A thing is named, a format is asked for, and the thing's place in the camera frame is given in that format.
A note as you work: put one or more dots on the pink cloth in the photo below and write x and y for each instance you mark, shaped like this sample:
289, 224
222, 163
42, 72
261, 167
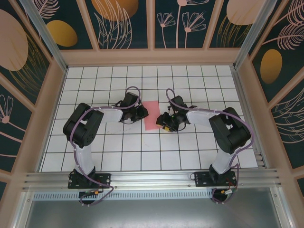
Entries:
150, 114

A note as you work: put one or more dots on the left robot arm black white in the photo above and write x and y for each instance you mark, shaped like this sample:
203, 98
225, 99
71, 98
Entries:
84, 159

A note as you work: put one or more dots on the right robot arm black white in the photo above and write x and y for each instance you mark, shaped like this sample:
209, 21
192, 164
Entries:
223, 161

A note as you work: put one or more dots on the grey metal panel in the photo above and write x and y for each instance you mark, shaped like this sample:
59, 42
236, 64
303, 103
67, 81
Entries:
152, 213

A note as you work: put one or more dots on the aluminium mounting rail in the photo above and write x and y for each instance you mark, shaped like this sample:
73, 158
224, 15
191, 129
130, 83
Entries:
152, 178

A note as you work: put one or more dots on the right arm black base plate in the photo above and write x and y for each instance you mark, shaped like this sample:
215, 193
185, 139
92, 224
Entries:
202, 180

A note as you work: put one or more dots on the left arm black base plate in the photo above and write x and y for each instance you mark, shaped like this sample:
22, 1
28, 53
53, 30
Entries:
104, 180

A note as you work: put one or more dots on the aluminium side rail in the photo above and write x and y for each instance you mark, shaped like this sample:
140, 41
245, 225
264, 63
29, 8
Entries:
249, 118

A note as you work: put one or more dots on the aluminium frame post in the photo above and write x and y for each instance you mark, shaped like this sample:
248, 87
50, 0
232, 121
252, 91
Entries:
251, 33
47, 40

